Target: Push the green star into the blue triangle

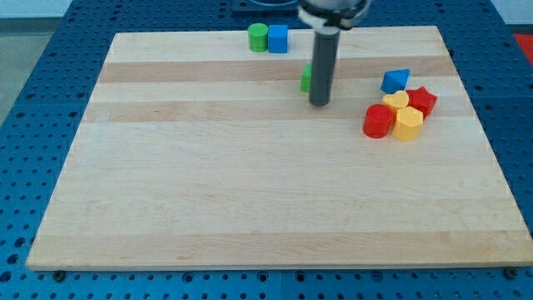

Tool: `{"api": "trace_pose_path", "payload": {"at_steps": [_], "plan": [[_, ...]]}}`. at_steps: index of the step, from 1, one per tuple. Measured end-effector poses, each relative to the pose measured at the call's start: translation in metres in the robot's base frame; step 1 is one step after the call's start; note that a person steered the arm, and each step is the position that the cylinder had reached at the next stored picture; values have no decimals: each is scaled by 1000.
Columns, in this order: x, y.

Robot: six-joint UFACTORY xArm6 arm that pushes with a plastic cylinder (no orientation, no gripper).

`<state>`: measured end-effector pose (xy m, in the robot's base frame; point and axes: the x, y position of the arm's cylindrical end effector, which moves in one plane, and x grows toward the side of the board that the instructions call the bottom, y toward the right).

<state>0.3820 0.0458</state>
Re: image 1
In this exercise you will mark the silver white robot wrist flange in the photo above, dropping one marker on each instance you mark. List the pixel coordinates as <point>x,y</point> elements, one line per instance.
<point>333,14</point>

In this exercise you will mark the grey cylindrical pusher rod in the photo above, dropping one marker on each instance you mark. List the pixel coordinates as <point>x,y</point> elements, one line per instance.
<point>325,46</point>

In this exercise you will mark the green star block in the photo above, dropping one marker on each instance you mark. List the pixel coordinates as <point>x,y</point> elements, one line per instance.
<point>305,84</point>

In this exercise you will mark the blue triangle block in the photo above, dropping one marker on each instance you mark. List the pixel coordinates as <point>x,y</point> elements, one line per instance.
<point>395,80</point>

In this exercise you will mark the red star block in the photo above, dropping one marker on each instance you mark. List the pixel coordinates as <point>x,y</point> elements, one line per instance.
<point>422,100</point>

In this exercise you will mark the blue cube block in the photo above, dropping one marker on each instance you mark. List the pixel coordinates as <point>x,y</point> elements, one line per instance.
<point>278,39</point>

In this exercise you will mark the green cylinder block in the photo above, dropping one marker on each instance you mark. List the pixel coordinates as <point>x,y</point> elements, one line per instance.
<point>258,37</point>

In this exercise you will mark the red cylinder block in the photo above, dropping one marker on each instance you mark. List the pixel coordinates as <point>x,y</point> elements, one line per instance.
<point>377,121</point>

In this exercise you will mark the yellow heart block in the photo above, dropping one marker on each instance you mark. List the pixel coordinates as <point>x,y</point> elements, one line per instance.
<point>396,101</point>

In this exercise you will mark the yellow hexagon block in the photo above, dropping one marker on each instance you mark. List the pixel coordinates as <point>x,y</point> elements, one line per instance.
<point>408,124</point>

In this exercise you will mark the wooden board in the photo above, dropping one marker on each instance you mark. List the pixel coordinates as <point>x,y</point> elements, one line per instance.
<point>195,153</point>

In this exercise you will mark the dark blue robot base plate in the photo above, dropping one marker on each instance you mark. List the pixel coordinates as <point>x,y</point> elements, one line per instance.
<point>263,8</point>

